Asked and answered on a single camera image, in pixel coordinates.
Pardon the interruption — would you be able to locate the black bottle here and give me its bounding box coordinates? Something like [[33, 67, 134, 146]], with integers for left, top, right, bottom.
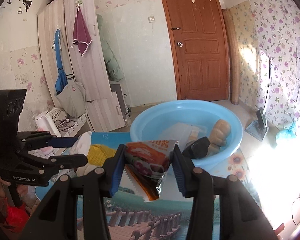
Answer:
[[183, 137, 210, 159]]

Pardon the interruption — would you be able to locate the beige plush toy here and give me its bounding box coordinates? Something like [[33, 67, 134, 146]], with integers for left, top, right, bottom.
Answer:
[[208, 119, 231, 155]]

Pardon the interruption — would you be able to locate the snack packet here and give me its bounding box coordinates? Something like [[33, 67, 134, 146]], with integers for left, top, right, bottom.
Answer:
[[124, 140, 178, 202]]

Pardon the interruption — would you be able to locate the bag of cotton swabs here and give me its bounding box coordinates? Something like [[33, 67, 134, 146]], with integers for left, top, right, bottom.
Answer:
[[159, 122, 207, 150]]

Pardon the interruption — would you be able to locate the white plush in yellow mesh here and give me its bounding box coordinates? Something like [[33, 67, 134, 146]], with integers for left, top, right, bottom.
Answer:
[[69, 132, 116, 177]]

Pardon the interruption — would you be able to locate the grey tote bag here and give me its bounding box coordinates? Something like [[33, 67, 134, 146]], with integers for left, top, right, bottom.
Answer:
[[55, 81, 86, 118]]

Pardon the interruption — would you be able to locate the blue plastic bag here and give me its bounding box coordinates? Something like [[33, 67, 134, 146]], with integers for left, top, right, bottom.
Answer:
[[276, 122, 296, 142]]

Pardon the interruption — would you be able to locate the blue plastic basin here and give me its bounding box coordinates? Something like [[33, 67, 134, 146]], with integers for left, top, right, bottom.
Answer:
[[130, 100, 243, 171]]

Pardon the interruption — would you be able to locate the green quilt roll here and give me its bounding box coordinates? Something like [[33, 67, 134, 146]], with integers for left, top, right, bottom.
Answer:
[[97, 14, 123, 82]]

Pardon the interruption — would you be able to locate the maroon towel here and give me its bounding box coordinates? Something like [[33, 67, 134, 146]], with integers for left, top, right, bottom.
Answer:
[[72, 6, 92, 56]]

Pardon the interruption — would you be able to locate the white wardrobe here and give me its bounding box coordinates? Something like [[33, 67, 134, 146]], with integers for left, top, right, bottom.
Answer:
[[37, 0, 126, 132]]

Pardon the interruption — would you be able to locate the brown wooden door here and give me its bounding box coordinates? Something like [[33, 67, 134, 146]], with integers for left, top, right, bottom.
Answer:
[[162, 0, 230, 101]]

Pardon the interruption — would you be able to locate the blue strap bag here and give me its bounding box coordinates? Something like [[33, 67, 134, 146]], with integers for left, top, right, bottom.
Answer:
[[52, 29, 68, 95]]

